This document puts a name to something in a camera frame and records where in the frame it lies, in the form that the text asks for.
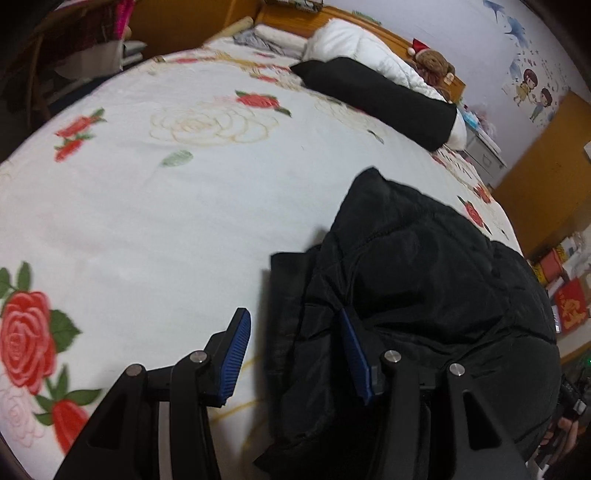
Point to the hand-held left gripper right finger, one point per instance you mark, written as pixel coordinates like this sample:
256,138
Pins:
355,355

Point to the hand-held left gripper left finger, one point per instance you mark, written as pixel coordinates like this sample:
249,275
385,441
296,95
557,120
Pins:
235,355

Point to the black puffer jacket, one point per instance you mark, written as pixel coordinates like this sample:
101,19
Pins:
415,277

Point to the wooden chair with clothes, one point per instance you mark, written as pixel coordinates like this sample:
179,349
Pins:
41,27

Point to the person's right hand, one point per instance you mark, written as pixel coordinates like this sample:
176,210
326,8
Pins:
570,436

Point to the red gold-printed box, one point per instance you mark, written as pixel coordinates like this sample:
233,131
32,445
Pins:
572,304

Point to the red storage box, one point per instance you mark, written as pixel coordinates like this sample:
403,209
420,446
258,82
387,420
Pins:
551,267

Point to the white floral bed sheet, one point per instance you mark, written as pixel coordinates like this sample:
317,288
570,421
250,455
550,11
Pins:
138,207

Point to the wooden door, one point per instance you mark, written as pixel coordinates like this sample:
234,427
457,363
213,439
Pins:
554,184

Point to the grey nightstand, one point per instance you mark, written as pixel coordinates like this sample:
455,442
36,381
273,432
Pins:
485,154

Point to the folded black garment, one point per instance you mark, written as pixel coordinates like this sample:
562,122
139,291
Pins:
378,97

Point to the brown teddy bear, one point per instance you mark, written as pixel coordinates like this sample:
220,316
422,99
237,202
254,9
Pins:
434,62

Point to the white duvet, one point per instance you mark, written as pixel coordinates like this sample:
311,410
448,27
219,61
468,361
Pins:
351,41

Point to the grey striped pillow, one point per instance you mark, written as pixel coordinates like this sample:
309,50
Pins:
268,41

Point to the wooden wardrobe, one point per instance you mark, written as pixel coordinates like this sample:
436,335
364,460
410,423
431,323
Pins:
184,23

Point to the wooden headboard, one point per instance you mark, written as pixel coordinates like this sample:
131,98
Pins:
286,18

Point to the cartoon wall sticker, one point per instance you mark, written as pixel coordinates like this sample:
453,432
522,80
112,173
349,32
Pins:
531,87

